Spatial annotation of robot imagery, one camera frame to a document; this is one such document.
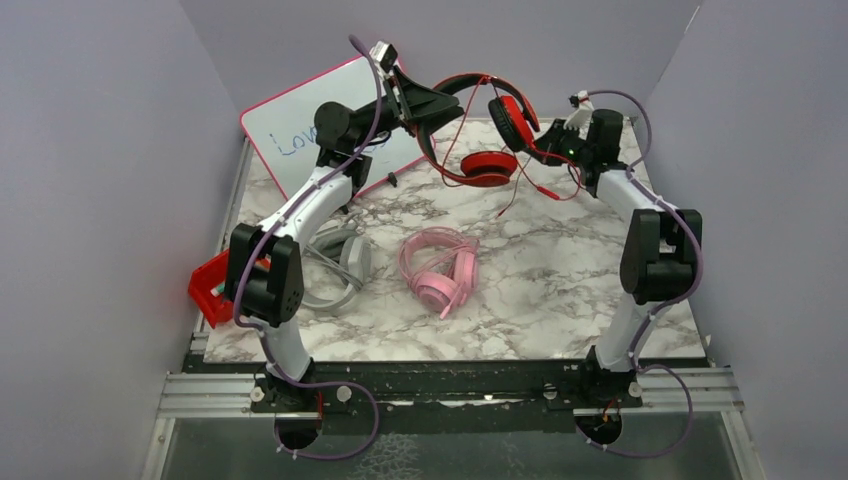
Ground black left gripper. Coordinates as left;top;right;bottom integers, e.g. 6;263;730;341
350;64;462;149

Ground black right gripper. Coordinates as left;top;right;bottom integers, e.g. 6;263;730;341
522;120;592;169

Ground red headphone cable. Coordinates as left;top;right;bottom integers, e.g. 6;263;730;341
440;76;586;220

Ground red black headphones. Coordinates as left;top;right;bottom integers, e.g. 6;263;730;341
413;72;540;188

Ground grey white headphones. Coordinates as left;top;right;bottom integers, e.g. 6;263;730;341
302;224;372;312

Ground pink headphones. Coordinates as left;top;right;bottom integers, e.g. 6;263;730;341
398;227;480;319

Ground grey headphone cable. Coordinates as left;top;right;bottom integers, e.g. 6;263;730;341
307;228;366;293

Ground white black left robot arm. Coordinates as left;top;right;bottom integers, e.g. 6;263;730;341
225;69;463;411

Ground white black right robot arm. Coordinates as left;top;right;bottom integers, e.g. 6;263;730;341
526;109;702;407

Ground pink framed whiteboard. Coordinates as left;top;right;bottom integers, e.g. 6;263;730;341
240;56;423;198

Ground red plastic bin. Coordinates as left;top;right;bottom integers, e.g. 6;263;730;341
188;249;233;329

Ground white green marker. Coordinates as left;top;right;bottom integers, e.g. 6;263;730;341
210;283;225;297

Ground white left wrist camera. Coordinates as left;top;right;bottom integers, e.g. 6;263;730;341
369;40;398;78

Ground black metal base rail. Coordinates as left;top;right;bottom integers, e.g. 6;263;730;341
165;355;712;437

